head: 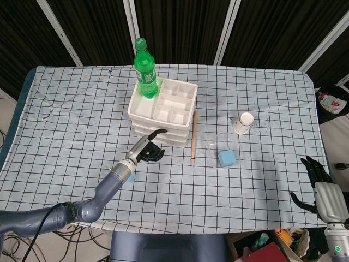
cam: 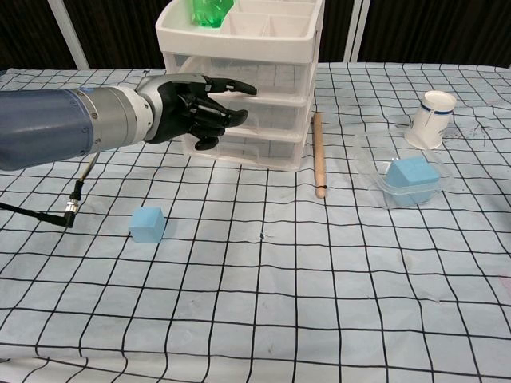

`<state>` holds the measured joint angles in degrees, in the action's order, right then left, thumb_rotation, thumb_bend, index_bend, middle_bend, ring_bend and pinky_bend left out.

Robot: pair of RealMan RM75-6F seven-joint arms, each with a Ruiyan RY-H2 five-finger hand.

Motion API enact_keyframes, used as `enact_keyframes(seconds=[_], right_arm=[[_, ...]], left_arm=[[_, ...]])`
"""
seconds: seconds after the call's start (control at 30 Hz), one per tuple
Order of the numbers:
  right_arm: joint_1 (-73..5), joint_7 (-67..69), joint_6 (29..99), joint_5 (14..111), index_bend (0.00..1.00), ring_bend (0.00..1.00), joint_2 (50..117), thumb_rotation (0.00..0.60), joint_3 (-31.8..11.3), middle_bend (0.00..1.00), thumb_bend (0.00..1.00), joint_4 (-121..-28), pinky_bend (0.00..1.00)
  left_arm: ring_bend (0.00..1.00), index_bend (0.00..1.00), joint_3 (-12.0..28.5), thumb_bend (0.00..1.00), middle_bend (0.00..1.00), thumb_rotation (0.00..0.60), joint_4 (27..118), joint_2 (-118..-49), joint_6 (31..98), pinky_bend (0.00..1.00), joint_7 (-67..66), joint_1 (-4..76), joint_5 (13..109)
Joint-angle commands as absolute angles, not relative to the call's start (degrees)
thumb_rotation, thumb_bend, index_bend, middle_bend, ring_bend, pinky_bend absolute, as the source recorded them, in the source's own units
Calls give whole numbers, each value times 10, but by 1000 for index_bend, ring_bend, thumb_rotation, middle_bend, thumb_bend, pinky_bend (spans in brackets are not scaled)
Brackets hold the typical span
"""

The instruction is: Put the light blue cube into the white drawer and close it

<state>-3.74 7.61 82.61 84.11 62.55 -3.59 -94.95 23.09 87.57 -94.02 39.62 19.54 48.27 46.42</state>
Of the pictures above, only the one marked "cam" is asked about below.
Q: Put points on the clear plastic drawer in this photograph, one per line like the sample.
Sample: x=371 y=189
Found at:
x=263 y=149
x=275 y=115
x=275 y=76

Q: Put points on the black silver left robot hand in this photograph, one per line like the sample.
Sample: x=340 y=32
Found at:
x=171 y=95

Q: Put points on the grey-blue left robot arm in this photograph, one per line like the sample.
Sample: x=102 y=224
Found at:
x=60 y=123

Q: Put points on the white partition post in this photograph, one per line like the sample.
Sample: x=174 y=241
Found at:
x=74 y=32
x=355 y=28

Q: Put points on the wooden stick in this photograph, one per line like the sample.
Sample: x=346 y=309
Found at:
x=318 y=155

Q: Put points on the small blue foam cube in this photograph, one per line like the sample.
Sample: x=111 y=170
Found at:
x=147 y=225

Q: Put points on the clear plastic container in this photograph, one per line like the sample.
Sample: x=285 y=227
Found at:
x=375 y=171

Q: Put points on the large blue foam block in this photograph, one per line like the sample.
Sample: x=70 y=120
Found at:
x=413 y=179

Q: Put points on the checkered white tablecloth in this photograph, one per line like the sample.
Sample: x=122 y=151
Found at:
x=255 y=287

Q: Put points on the white paper cup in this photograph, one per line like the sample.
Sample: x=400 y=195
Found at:
x=429 y=123

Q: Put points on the green plastic bottle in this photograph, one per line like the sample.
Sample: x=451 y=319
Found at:
x=209 y=12

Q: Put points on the white plastic drawer unit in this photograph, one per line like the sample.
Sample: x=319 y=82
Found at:
x=239 y=42

